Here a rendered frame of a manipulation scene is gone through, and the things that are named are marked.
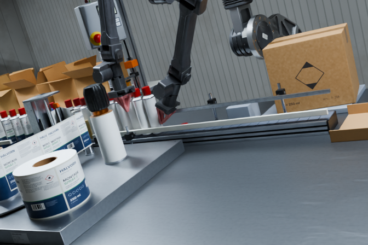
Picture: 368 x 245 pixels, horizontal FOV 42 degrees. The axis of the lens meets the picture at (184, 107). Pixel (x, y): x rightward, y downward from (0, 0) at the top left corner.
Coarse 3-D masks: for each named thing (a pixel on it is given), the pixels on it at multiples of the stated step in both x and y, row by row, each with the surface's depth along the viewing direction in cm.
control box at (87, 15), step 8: (80, 8) 202; (88, 8) 203; (80, 16) 204; (88, 16) 204; (96, 16) 205; (80, 24) 209; (88, 24) 204; (96, 24) 205; (88, 32) 204; (96, 32) 206; (120, 32) 210; (88, 40) 206; (120, 40) 211; (88, 48) 211; (96, 48) 207
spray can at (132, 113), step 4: (132, 96) 205; (132, 100) 204; (132, 104) 204; (132, 108) 205; (128, 112) 206; (132, 112) 205; (132, 116) 206; (136, 116) 206; (132, 120) 206; (136, 120) 206; (132, 124) 207; (136, 124) 206; (136, 128) 207; (140, 128) 207
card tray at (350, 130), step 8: (352, 104) 172; (360, 104) 170; (352, 112) 172; (360, 112) 171; (352, 120) 166; (360, 120) 164; (344, 128) 161; (352, 128) 159; (360, 128) 147; (336, 136) 151; (344, 136) 150; (352, 136) 149; (360, 136) 147
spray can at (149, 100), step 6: (144, 90) 198; (150, 90) 199; (144, 96) 199; (150, 96) 198; (144, 102) 199; (150, 102) 198; (150, 108) 199; (150, 114) 199; (156, 114) 200; (150, 120) 201; (156, 120) 200; (156, 126) 200; (162, 126) 202; (156, 132) 201; (162, 132) 202
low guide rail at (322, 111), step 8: (296, 112) 165; (304, 112) 163; (312, 112) 162; (320, 112) 160; (224, 120) 181; (232, 120) 179; (240, 120) 177; (248, 120) 175; (256, 120) 174; (264, 120) 172; (272, 120) 171; (152, 128) 200; (160, 128) 197; (168, 128) 195; (176, 128) 193; (184, 128) 191; (192, 128) 189
